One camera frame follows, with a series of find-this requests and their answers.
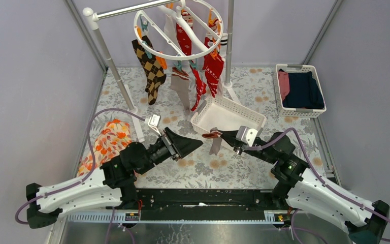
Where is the brown striped sock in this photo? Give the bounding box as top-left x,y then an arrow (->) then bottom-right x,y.
202,127 -> 222,155
170,67 -> 190,111

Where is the red dotted sock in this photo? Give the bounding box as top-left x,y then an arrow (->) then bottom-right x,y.
203,51 -> 224,98

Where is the teal clothes clip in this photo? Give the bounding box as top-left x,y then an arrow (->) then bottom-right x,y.
173,60 -> 186,74
188,59 -> 198,70

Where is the orange clothes clip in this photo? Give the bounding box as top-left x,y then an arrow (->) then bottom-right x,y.
156,55 -> 168,70

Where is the white sock with black stripes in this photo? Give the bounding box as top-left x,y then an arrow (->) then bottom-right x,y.
219,33 -> 229,47

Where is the white round clip hanger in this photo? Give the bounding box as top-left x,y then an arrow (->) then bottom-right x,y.
134,1 -> 224,61

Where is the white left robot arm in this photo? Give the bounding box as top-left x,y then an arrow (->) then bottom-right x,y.
26,127 -> 203,229

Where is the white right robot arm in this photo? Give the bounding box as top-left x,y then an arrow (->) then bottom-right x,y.
209,126 -> 389,243

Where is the floral patterned table mat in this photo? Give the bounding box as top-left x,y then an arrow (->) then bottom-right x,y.
90,67 -> 328,189

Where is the white sock basket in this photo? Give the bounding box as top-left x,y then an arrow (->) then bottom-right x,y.
190,96 -> 266,151

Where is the orange floral cloth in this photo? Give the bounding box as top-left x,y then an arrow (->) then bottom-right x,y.
77,119 -> 132,176

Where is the brown argyle sock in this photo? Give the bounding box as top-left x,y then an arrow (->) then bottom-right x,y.
132,40 -> 167,105

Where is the pink folded cloth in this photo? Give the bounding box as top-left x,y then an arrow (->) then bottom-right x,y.
278,69 -> 290,101

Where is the white basket with dark clothes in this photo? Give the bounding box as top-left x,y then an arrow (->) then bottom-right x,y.
274,64 -> 327,118

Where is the dark navy folded cloth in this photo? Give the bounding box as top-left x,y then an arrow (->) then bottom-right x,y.
283,72 -> 325,109

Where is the red white hanging sock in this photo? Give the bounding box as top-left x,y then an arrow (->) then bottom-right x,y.
176,10 -> 193,56

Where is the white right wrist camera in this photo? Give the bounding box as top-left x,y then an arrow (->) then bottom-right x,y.
236,126 -> 258,147

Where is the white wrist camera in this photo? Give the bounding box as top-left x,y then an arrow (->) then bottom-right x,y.
144,114 -> 161,137
236,126 -> 258,147

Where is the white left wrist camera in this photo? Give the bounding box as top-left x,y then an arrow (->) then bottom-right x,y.
144,114 -> 161,137

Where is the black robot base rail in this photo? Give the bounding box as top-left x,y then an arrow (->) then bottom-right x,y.
106,187 -> 305,225

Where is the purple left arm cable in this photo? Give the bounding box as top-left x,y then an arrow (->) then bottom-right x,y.
14,108 -> 147,244

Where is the silver drying rack frame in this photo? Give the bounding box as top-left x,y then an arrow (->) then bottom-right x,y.
83,1 -> 241,142

